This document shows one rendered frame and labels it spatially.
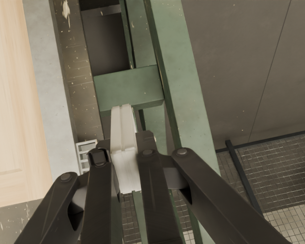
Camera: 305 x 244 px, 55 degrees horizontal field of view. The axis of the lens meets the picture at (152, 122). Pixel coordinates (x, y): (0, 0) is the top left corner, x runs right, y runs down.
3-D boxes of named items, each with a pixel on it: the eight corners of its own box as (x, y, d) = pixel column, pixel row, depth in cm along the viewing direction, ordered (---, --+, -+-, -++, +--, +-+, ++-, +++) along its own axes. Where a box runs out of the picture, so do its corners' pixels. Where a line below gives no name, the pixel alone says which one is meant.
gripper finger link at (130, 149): (122, 150, 16) (136, 147, 16) (120, 104, 23) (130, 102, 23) (133, 192, 17) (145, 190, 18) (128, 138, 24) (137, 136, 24)
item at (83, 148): (99, 139, 58) (96, 139, 55) (105, 175, 57) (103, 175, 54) (78, 144, 58) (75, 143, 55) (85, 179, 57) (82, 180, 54)
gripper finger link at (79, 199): (119, 205, 16) (64, 217, 16) (118, 156, 20) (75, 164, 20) (113, 182, 15) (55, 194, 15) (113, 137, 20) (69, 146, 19)
